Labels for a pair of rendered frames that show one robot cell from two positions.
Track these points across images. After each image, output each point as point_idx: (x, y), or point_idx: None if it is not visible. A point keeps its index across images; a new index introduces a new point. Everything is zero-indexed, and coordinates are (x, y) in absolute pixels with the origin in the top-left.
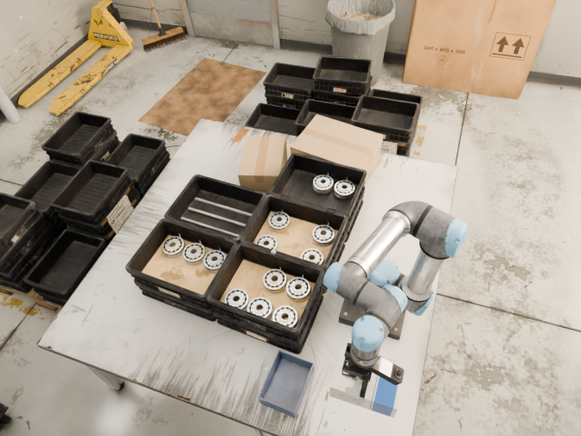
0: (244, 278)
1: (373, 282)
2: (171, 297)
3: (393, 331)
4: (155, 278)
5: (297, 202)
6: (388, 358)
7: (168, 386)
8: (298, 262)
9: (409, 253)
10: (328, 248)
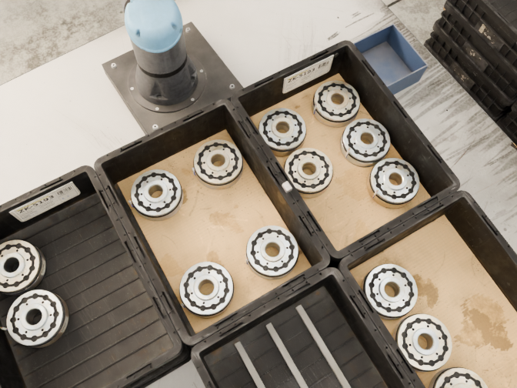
0: (352, 222)
1: (181, 19)
2: None
3: (192, 30)
4: None
5: (148, 268)
6: (225, 22)
7: None
8: (259, 138)
9: (45, 118)
10: (171, 171)
